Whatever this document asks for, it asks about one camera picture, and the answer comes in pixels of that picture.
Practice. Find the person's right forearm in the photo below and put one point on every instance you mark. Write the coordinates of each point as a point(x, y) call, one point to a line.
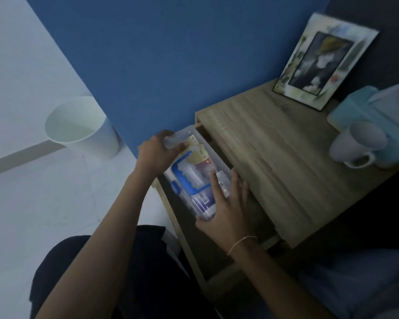
point(279, 282)

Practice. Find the person's right thumb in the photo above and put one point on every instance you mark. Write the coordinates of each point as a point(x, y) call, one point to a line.
point(217, 189)

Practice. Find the wooden bedside table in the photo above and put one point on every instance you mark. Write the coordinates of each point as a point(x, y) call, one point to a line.
point(286, 162)

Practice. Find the person's right hand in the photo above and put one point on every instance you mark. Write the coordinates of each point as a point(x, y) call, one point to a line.
point(226, 222)

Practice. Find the picture frame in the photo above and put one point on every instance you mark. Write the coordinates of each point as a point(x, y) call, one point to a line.
point(324, 61)

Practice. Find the person's right middle finger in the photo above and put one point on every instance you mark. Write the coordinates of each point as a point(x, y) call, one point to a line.
point(245, 192)

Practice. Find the clear plastic storage box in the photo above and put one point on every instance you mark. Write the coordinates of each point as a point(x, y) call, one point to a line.
point(195, 172)

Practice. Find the white purple medicine box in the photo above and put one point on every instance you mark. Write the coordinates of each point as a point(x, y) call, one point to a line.
point(204, 199)

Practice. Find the person's left hand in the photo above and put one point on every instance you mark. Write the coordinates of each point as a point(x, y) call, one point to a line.
point(154, 155)

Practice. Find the open wooden drawer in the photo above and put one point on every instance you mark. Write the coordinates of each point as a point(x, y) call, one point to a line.
point(216, 235)

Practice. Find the white mug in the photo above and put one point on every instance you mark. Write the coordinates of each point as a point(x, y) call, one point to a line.
point(357, 144)

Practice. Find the light blue tissue box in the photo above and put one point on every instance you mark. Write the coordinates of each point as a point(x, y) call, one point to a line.
point(372, 119)

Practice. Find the yellow medicine packet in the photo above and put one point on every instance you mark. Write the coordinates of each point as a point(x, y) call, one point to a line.
point(199, 156)

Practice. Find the blue bed sheet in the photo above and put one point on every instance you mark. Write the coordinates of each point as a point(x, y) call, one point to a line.
point(359, 282)

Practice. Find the person's dark trousers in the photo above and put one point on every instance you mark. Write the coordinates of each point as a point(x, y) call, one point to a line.
point(119, 272)

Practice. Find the person's left forearm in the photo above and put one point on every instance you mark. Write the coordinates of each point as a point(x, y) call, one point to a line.
point(101, 249)

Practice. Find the person's left fingers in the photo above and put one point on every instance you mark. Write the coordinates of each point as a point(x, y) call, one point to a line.
point(176, 149)

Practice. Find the white waste bin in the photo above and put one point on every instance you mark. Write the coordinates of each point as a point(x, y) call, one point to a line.
point(81, 127)

